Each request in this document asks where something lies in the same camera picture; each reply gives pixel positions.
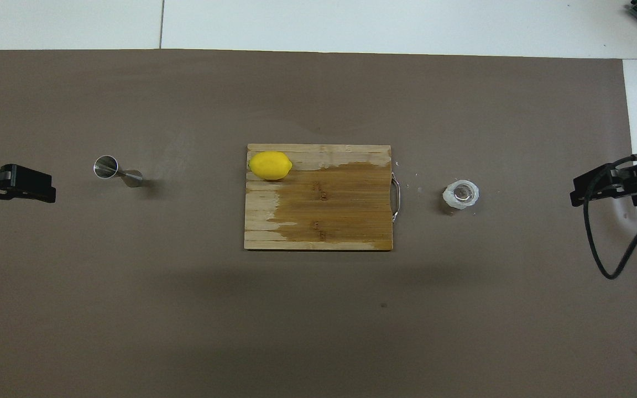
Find wooden cutting board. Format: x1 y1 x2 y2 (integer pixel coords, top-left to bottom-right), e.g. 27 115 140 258
244 144 402 252

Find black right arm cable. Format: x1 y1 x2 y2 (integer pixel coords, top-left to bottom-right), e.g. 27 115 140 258
583 154 637 280

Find steel cocktail jigger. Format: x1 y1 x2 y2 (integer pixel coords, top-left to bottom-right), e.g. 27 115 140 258
93 155 144 188

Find yellow lemon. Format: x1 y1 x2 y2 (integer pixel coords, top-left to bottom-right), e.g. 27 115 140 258
248 151 293 181

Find brown table mat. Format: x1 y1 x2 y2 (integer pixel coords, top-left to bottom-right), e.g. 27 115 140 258
0 49 637 398

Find clear glass cup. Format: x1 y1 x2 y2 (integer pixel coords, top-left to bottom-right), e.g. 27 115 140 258
442 179 480 210

